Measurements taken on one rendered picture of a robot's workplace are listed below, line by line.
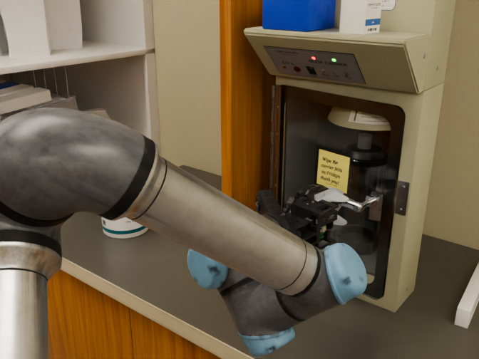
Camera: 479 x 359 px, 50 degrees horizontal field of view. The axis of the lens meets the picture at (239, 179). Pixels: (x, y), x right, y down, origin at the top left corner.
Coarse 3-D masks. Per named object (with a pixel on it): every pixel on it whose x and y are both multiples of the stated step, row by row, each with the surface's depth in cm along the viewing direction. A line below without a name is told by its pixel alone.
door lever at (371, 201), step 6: (366, 198) 99; (372, 198) 98; (342, 204) 98; (348, 204) 97; (354, 204) 96; (360, 204) 95; (366, 204) 97; (372, 204) 99; (354, 210) 96; (360, 210) 96
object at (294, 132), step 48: (288, 96) 108; (336, 96) 99; (288, 144) 111; (336, 144) 102; (384, 144) 94; (288, 192) 115; (384, 192) 96; (336, 240) 108; (384, 240) 99; (384, 288) 103
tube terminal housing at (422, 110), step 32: (416, 0) 88; (448, 0) 91; (416, 32) 90; (448, 32) 95; (352, 96) 101; (384, 96) 97; (416, 96) 93; (416, 128) 95; (416, 160) 97; (416, 192) 102; (416, 224) 107; (416, 256) 112
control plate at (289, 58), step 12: (264, 48) 100; (276, 48) 98; (288, 48) 96; (276, 60) 102; (288, 60) 100; (300, 60) 98; (312, 60) 96; (324, 60) 94; (336, 60) 92; (348, 60) 90; (288, 72) 104; (300, 72) 102; (348, 72) 94; (360, 72) 92
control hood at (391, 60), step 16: (256, 32) 97; (272, 32) 94; (288, 32) 93; (304, 32) 91; (320, 32) 91; (336, 32) 91; (384, 32) 91; (400, 32) 91; (256, 48) 101; (304, 48) 94; (320, 48) 91; (336, 48) 89; (352, 48) 87; (368, 48) 85; (384, 48) 83; (400, 48) 81; (416, 48) 84; (272, 64) 104; (368, 64) 89; (384, 64) 87; (400, 64) 85; (416, 64) 86; (320, 80) 102; (336, 80) 98; (368, 80) 94; (384, 80) 91; (400, 80) 89; (416, 80) 88
